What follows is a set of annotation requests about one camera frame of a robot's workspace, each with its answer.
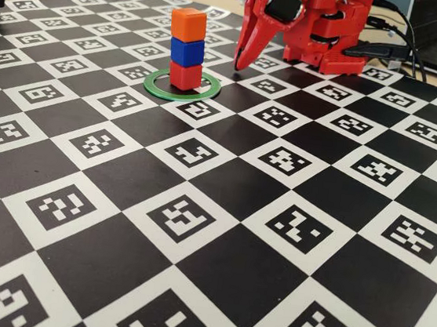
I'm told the black white marker mat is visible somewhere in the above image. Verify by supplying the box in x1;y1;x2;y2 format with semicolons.
0;0;437;327

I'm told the red cube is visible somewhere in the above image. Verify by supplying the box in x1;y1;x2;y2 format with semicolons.
167;60;205;93

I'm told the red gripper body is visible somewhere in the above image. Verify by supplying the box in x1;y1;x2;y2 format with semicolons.
253;0;325;36

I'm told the black cable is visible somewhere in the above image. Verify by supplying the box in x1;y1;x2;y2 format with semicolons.
361;15;424;78
365;0;437;82

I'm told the orange cube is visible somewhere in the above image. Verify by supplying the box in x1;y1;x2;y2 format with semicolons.
168;6;209;44

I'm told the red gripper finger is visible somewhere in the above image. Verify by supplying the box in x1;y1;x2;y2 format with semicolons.
232;0;264;72
235;10;286;76

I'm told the green ring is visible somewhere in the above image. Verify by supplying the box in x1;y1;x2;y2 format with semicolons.
141;64;225;106

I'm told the black power adapter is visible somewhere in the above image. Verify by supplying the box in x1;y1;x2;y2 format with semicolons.
343;38;410;64

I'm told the blue cube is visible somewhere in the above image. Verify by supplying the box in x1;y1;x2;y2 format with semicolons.
167;36;206;69

